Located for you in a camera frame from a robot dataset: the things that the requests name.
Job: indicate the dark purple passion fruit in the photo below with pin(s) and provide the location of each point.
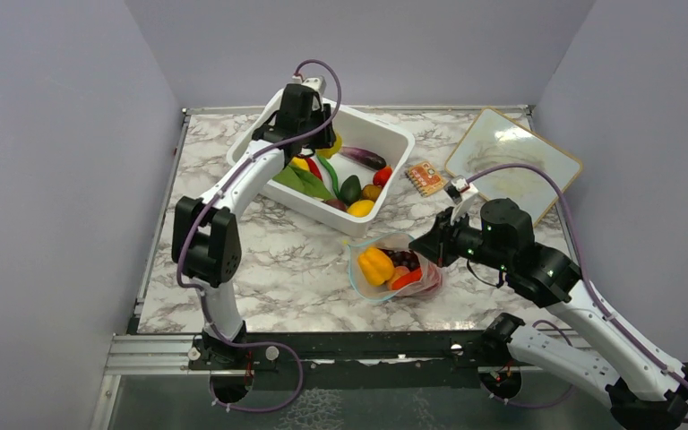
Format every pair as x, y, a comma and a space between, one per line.
337, 204

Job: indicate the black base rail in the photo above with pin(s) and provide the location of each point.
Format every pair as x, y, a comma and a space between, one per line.
350, 360

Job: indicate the green avocado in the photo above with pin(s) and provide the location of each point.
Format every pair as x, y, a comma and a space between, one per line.
350, 190

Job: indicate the yellow lemon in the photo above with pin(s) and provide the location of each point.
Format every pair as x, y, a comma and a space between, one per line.
360, 208

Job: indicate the red strawberry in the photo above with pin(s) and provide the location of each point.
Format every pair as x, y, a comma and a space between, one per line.
381, 177

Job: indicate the green chili pepper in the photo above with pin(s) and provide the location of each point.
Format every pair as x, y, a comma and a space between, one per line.
335, 184

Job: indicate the dark eggplant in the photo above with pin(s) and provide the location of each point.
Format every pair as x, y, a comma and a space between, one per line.
363, 157

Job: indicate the green leaf vegetable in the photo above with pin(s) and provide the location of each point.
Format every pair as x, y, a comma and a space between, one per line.
303, 182

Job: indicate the red apple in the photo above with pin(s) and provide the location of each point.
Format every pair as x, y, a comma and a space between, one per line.
432, 279

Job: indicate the purple grape bunch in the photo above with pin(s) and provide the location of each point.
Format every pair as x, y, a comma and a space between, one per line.
406, 259

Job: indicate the orange carrot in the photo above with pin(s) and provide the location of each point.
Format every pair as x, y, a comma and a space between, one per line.
406, 279

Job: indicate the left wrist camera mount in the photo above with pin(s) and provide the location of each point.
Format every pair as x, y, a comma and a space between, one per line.
317, 83

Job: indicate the wood framed whiteboard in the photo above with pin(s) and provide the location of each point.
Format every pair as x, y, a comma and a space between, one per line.
513, 158

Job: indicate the yellow banana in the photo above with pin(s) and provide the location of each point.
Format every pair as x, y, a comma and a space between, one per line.
300, 163

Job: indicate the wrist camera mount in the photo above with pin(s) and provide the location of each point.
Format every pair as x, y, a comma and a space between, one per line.
317, 83
462, 193

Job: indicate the small orange fruit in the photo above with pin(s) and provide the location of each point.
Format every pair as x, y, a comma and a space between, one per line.
371, 192

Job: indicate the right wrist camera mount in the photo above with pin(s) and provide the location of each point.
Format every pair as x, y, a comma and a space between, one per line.
462, 193

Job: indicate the red chili pepper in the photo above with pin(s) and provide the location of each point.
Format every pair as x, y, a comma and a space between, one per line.
313, 168

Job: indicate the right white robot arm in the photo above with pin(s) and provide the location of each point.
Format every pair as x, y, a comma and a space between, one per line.
643, 387

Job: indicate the clear zip top bag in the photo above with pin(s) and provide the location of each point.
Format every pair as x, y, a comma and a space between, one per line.
393, 241

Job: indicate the orange bell pepper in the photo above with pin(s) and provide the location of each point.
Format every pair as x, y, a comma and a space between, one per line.
375, 266

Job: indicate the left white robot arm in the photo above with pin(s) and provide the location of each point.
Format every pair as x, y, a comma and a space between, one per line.
206, 245

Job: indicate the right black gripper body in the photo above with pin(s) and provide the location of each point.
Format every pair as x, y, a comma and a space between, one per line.
457, 240

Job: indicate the peach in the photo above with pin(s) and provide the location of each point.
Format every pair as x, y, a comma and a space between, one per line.
399, 272

